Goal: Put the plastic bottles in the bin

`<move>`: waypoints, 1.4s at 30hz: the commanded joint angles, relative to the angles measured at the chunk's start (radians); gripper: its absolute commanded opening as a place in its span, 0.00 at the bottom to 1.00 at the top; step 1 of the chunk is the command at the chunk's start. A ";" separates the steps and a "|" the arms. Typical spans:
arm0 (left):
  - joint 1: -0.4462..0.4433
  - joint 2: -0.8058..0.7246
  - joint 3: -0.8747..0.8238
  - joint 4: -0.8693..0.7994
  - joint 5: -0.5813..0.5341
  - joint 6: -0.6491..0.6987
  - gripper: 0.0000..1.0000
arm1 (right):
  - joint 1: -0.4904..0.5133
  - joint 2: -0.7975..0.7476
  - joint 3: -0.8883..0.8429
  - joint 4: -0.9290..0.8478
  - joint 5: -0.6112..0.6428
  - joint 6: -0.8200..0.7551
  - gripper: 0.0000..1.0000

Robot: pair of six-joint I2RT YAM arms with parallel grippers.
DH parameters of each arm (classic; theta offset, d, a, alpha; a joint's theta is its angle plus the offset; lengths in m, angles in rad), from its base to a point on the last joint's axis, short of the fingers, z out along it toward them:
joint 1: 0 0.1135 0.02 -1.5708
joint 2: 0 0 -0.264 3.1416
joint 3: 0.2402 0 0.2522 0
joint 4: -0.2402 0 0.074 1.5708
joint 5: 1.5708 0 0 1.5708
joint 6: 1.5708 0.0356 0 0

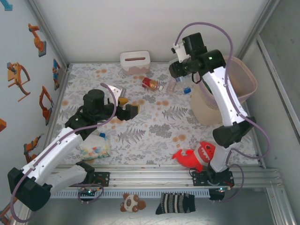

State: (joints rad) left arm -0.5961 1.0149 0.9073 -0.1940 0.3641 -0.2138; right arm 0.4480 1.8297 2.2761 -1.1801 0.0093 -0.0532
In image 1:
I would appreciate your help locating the clear bottle blue printed text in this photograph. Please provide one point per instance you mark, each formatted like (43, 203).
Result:
(186, 90)

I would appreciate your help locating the red shark plush toy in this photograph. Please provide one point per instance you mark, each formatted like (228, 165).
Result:
(189, 159)

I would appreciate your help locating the pink clear plastic bottle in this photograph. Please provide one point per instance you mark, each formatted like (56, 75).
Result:
(171, 86)

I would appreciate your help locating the black white striped sock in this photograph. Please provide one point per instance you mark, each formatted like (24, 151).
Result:
(175, 203)

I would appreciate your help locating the small circuit board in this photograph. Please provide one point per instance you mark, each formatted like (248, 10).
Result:
(89, 191)
(221, 189)

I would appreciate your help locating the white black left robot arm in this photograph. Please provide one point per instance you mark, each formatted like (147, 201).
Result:
(47, 154)

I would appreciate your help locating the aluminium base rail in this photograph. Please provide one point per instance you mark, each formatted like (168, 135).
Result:
(152, 178)

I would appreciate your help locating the aluminium frame post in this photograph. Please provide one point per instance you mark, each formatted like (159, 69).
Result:
(47, 30)
(260, 25)

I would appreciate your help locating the red gold label bottle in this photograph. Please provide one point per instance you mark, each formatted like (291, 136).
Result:
(147, 82)

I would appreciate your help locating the beige ribbed waste bin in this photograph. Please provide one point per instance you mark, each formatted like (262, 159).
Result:
(206, 112)

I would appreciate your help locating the plastic bag of bottle caps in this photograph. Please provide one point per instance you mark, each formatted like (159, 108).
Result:
(93, 148)

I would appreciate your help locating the orange gripper wall model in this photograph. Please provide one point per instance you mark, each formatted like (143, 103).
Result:
(14, 77)

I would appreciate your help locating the brown white panda plush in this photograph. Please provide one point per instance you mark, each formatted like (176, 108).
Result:
(131, 202)

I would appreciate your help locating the blue orange wall model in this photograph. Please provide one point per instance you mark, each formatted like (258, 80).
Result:
(56, 72)

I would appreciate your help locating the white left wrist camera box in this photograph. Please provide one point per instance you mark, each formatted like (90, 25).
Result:
(116, 90)

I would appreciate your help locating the clear bottle light blue label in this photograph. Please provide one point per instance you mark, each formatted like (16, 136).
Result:
(179, 79)

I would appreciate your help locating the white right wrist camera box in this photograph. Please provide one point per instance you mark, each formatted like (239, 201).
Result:
(180, 51)

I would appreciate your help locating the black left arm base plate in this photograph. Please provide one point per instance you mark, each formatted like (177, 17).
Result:
(104, 178)

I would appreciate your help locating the pink purple bin liner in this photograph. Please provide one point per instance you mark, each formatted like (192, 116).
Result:
(241, 79)

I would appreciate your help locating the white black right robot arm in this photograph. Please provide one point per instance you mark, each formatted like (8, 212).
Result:
(225, 98)

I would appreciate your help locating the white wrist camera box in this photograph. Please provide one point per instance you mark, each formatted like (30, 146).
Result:
(116, 90)
(180, 51)

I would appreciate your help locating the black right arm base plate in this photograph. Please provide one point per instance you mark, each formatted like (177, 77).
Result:
(199, 179)

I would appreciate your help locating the white pink tissue box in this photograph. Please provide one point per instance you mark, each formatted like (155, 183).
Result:
(134, 61)

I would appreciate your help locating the clear unlabelled bottle blue cap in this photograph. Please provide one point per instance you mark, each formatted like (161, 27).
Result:
(102, 134)

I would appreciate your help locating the orange block wall model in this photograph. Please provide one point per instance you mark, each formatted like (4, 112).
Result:
(2, 125)

